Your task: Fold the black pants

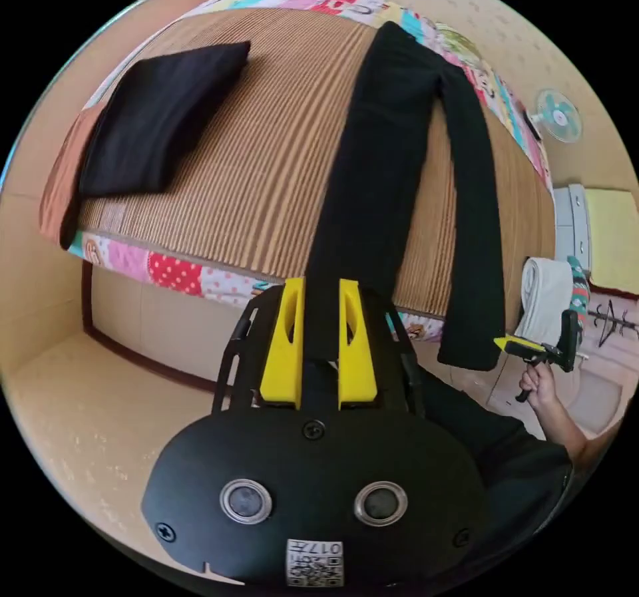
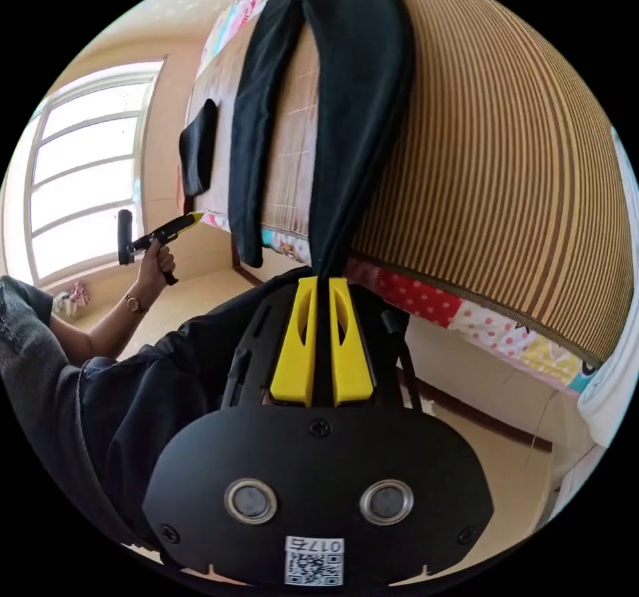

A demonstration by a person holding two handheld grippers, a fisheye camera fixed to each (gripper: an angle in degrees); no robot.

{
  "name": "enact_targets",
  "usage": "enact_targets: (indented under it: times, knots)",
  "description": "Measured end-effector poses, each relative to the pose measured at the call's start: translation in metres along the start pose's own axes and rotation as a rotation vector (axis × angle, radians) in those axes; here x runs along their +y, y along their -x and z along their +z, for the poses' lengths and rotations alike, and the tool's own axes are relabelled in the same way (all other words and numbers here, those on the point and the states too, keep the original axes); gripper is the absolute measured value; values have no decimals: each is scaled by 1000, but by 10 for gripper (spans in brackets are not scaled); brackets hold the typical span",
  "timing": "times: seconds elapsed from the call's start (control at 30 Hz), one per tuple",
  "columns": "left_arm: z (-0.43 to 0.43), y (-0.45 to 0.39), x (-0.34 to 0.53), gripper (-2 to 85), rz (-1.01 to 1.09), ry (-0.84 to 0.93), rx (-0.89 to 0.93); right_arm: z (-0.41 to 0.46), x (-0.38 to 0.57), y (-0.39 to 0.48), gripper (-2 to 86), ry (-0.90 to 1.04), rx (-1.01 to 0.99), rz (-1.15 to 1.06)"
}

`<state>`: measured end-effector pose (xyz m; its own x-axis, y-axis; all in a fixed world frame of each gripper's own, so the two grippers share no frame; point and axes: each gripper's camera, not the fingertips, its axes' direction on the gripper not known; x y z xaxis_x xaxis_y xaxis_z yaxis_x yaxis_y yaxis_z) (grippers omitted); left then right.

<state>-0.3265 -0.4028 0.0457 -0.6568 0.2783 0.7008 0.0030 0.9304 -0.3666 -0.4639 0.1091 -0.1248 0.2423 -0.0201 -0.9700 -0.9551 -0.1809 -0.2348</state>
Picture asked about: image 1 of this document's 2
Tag person's body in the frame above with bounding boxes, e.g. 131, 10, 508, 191
417, 365, 576, 558

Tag grey drawer cupboard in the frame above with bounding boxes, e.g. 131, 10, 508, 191
552, 183, 593, 272

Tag colourful patterned hanging garment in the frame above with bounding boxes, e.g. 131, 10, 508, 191
566, 255, 592, 329

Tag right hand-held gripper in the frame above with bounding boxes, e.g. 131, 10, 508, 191
493, 335, 568, 403

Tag white hanging cloth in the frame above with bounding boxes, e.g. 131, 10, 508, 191
513, 256, 574, 347

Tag person's right hand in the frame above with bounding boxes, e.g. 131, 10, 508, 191
519, 362, 561, 409

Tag white and teal fan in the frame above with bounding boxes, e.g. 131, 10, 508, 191
528, 89, 583, 144

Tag bed with woven mat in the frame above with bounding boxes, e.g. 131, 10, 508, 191
39, 0, 558, 344

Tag pile of clothes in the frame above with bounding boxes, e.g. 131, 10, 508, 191
59, 40, 252, 252

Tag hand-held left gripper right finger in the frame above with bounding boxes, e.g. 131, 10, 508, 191
337, 279, 378, 411

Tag black pants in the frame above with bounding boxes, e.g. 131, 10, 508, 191
303, 20, 507, 372

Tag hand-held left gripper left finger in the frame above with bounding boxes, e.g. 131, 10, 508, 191
259, 277, 306, 404

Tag black clothes hanger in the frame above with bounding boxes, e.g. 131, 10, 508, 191
588, 299, 639, 349

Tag person's right forearm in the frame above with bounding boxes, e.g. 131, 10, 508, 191
534, 396, 591, 464

